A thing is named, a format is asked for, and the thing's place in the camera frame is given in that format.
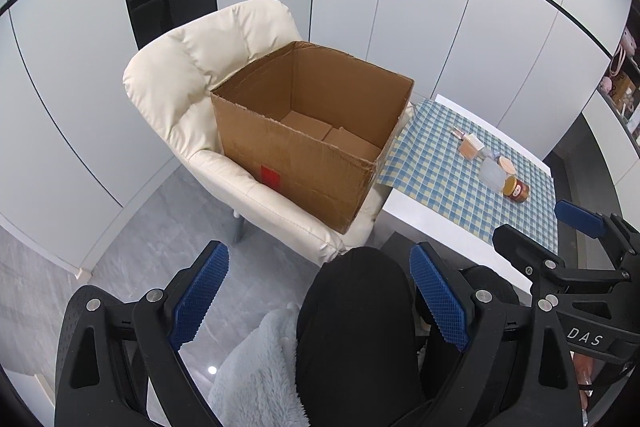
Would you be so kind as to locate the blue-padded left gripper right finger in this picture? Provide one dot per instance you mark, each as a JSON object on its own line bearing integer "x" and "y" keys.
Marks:
{"x": 514, "y": 367}

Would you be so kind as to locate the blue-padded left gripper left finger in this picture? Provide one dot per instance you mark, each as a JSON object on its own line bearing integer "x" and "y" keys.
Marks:
{"x": 112, "y": 355}

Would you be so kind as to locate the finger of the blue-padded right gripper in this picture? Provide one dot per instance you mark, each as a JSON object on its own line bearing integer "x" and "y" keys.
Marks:
{"x": 530, "y": 258}
{"x": 580, "y": 219}

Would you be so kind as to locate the red gold tin can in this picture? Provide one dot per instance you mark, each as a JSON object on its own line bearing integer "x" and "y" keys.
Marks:
{"x": 515, "y": 189}

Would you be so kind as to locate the frosted square plastic case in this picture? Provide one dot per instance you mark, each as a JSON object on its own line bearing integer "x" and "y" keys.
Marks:
{"x": 492, "y": 174}

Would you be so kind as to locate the beige square carton box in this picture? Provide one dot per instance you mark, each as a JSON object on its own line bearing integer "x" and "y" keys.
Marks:
{"x": 471, "y": 147}

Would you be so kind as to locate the right hand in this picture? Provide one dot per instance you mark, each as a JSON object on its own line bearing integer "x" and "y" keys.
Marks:
{"x": 583, "y": 366}

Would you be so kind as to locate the peach teardrop sponge case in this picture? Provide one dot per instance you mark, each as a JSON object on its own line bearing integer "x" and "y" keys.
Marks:
{"x": 506, "y": 165}

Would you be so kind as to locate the person legs in black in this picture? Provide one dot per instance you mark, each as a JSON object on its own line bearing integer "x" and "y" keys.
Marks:
{"x": 357, "y": 354}

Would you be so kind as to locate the fluffy white robe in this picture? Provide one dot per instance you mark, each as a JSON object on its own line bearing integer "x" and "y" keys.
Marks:
{"x": 255, "y": 386}

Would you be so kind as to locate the blue yellow checkered tablecloth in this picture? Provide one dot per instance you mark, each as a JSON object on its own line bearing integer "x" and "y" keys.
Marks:
{"x": 424, "y": 164}

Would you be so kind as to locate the brown box on shelf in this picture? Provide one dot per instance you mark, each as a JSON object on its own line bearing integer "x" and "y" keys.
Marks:
{"x": 622, "y": 89}

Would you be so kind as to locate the pink plush toy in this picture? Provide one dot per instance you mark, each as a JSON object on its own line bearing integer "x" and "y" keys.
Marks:
{"x": 606, "y": 85}

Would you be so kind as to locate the small clear glass bottle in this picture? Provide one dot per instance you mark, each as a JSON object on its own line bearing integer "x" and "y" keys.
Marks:
{"x": 458, "y": 133}

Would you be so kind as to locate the brown cardboard box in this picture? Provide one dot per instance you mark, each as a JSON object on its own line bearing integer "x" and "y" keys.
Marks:
{"x": 313, "y": 124}

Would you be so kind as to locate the cream padded armchair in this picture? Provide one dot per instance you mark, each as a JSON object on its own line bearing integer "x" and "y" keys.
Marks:
{"x": 171, "y": 81}

